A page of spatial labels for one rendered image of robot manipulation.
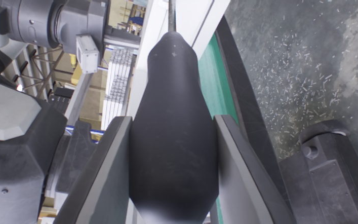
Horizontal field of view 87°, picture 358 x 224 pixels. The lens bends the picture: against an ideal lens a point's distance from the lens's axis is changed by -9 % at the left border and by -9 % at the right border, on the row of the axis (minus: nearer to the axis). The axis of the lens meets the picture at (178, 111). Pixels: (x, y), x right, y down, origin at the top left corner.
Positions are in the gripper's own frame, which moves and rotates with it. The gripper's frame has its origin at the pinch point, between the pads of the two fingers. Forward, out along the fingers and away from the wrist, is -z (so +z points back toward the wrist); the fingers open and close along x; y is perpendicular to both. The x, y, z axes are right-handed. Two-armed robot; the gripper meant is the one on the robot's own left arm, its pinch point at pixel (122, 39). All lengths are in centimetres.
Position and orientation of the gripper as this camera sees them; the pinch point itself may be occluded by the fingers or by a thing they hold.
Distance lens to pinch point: 38.5
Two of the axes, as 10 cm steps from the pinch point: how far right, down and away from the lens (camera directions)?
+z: -9.4, -1.9, -2.7
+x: -3.3, 6.0, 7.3
